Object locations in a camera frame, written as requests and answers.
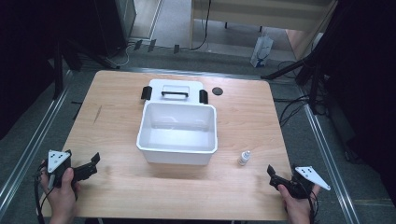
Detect person's right hand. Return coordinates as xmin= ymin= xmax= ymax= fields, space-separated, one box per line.
xmin=277 ymin=183 xmax=322 ymax=218

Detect white floor cable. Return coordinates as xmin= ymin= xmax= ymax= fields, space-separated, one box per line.
xmin=105 ymin=43 xmax=131 ymax=67

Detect light wooden bench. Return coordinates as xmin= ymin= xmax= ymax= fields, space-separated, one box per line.
xmin=189 ymin=0 xmax=339 ymax=61

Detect dark cabinet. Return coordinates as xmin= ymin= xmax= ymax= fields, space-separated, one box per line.
xmin=92 ymin=0 xmax=138 ymax=58

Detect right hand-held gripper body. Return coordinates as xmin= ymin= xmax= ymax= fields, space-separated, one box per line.
xmin=279 ymin=165 xmax=332 ymax=201

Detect black hanging cable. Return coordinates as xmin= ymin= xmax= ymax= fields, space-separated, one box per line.
xmin=190 ymin=0 xmax=213 ymax=51

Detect black tripod stand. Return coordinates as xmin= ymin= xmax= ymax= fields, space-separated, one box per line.
xmin=261 ymin=46 xmax=332 ymax=117

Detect small white bottle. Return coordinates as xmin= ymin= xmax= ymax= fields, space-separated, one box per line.
xmin=237 ymin=149 xmax=252 ymax=167

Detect white paper bag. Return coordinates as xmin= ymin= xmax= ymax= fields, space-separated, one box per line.
xmin=249 ymin=34 xmax=275 ymax=69

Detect metal floor rail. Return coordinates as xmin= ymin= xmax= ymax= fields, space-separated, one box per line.
xmin=298 ymin=86 xmax=362 ymax=224
xmin=0 ymin=69 xmax=75 ymax=217

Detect black metal stand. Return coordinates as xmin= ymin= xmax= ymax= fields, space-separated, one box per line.
xmin=51 ymin=36 xmax=121 ymax=101

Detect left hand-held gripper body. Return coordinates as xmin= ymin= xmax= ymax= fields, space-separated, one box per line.
xmin=45 ymin=149 xmax=78 ymax=189

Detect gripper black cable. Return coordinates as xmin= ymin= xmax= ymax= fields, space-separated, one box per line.
xmin=33 ymin=162 xmax=51 ymax=224
xmin=305 ymin=189 xmax=319 ymax=224

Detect white lid with black handle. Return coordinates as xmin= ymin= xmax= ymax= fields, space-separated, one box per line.
xmin=140 ymin=78 xmax=209 ymax=105

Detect black floor cables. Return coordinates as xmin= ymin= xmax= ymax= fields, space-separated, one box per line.
xmin=273 ymin=93 xmax=313 ymax=128

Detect white plastic storage box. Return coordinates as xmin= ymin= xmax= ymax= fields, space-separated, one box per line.
xmin=135 ymin=101 xmax=219 ymax=166

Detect person's left hand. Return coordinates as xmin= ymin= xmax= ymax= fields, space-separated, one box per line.
xmin=39 ymin=160 xmax=80 ymax=217

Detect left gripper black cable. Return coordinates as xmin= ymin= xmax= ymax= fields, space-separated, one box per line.
xmin=33 ymin=162 xmax=51 ymax=224

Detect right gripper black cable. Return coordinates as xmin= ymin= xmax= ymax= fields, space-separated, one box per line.
xmin=305 ymin=189 xmax=319 ymax=224

